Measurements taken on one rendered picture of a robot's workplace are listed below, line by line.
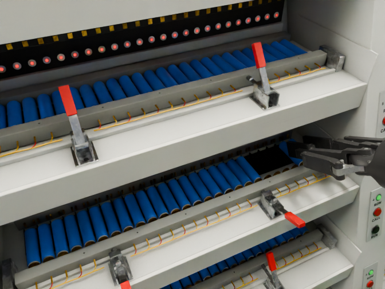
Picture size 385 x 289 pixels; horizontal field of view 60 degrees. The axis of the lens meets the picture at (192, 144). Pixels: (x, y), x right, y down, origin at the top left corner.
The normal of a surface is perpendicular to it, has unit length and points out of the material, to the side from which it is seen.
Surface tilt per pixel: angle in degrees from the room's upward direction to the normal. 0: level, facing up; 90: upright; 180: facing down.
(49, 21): 108
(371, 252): 90
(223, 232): 18
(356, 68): 90
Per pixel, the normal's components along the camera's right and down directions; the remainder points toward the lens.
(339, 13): -0.91, 0.29
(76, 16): 0.42, 0.58
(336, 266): -0.01, -0.76
